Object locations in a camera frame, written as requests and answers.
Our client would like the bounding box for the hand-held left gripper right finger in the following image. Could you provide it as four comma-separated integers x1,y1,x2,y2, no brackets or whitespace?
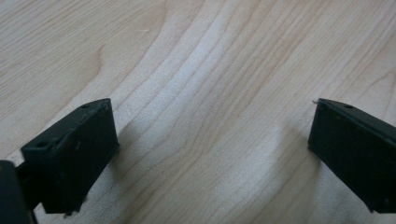
307,98,396,215

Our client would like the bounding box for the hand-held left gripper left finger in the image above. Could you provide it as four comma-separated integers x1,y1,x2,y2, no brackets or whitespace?
16,98,120,217

